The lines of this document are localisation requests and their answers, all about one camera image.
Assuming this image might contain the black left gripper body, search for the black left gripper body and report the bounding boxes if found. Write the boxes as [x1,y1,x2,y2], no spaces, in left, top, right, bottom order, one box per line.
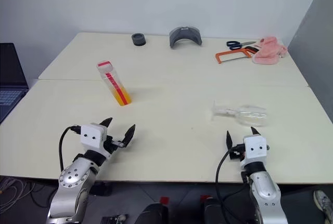
[103,129,125,155]

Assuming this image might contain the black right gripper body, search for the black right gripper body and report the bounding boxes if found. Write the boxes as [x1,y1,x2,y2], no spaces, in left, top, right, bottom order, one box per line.
[228,143,246,161]

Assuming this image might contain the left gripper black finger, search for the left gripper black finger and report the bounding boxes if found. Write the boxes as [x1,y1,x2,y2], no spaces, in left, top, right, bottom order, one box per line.
[98,117,113,129]
[122,124,136,148]

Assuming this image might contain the bottle with orange liquid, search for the bottle with orange liquid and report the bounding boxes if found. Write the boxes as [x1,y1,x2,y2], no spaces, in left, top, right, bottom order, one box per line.
[98,67,133,107]

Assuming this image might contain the red and white bottle cap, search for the red and white bottle cap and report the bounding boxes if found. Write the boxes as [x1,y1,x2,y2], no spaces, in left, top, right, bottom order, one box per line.
[96,60,114,74]

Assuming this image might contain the dark rounded shape red tab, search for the dark rounded shape red tab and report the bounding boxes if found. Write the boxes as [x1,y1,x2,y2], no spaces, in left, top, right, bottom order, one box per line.
[134,196,170,224]
[199,194,227,224]

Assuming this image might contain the small dark floor device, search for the small dark floor device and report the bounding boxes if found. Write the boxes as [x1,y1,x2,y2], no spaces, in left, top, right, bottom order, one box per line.
[100,214,129,224]

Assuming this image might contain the pink cloth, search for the pink cloth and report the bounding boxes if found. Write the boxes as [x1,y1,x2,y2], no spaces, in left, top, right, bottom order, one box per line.
[252,35,288,65]

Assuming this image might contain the white sneaker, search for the white sneaker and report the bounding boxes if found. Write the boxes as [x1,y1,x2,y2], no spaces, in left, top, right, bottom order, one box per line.
[313,189,333,217]

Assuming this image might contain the dark laptop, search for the dark laptop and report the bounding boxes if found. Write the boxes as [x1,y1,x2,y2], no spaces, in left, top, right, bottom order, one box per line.
[0,42,29,125]

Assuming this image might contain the gray curved padded piece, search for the gray curved padded piece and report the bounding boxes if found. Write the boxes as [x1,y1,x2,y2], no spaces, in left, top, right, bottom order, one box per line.
[169,26,203,50]

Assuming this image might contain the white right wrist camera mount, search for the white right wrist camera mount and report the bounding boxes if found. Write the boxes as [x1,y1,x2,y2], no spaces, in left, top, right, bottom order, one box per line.
[239,134,268,170]

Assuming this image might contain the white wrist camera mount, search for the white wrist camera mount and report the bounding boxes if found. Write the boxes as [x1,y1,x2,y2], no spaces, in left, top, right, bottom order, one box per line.
[80,123,108,157]
[239,134,268,170]

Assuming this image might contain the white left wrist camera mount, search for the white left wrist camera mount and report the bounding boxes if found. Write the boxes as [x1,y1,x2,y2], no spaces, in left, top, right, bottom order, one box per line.
[80,123,108,157]

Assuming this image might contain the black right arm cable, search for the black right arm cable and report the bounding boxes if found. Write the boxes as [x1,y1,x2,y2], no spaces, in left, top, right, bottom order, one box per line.
[215,148,252,224]

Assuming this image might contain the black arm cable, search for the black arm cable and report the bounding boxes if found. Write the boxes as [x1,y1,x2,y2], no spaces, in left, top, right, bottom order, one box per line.
[215,148,252,224]
[58,124,82,173]

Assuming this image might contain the black under-table bracket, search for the black under-table bracket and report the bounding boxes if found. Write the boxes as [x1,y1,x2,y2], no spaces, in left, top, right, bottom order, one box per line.
[89,181,113,197]

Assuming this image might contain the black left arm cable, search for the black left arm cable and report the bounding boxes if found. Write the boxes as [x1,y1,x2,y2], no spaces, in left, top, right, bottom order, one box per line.
[58,124,82,173]

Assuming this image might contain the orange frame hacksaw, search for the orange frame hacksaw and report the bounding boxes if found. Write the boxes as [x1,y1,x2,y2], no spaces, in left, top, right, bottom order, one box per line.
[214,46,260,65]

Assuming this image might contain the blue handled scissors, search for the blue handled scissors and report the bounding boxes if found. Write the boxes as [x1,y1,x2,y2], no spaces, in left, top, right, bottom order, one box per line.
[226,40,257,51]

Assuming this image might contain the white floor cable bundle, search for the white floor cable bundle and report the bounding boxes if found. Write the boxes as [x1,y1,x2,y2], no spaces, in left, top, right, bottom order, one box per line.
[0,176,36,202]

